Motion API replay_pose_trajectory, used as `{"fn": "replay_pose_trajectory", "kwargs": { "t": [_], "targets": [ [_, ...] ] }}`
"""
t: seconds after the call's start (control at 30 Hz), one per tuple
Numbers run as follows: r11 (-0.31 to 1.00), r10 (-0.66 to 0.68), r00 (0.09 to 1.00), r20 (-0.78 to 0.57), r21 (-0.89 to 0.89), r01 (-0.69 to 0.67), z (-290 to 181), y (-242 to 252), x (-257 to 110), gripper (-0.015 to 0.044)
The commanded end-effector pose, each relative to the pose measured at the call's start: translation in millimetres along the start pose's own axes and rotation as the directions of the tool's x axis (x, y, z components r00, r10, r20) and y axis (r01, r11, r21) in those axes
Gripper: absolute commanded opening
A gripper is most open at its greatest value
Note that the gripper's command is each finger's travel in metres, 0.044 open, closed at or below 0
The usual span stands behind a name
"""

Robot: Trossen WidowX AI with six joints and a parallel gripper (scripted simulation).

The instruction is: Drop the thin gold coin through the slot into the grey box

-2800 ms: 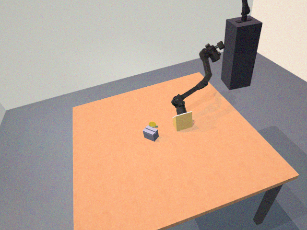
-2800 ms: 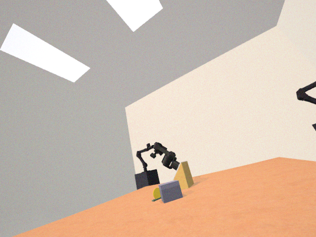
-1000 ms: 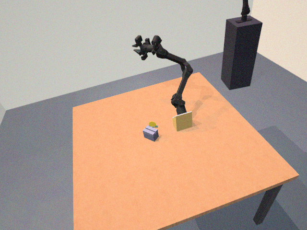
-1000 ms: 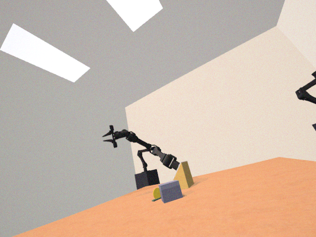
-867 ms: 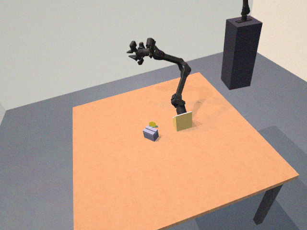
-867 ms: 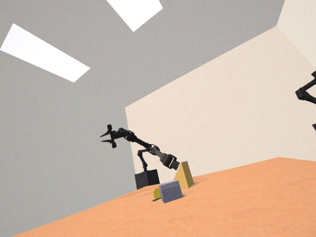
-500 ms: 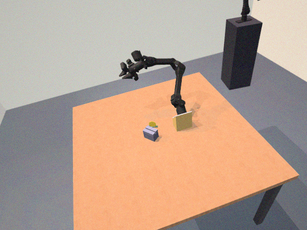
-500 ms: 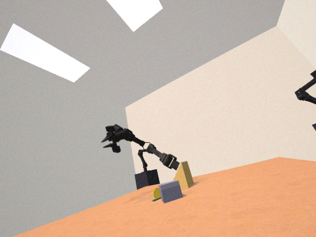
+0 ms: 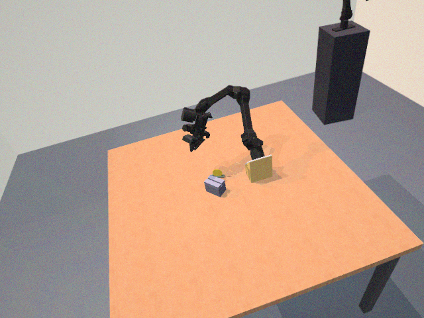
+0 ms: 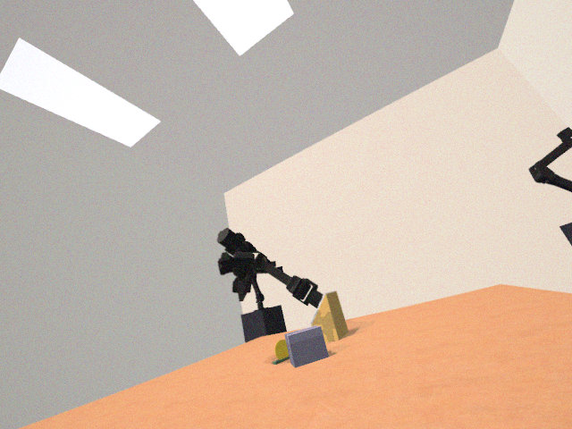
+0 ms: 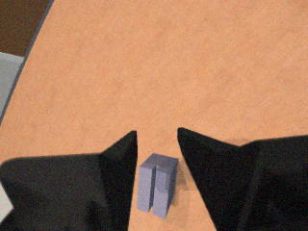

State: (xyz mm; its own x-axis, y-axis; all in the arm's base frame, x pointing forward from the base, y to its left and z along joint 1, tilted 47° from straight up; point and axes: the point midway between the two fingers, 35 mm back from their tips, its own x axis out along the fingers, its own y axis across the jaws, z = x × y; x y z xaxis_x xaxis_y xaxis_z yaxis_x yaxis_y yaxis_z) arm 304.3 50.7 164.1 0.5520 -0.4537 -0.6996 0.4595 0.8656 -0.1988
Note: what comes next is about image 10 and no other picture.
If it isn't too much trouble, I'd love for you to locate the gold coin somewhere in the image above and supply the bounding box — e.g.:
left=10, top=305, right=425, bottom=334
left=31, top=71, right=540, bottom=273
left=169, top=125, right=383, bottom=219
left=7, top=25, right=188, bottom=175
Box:
left=274, top=340, right=289, bottom=359

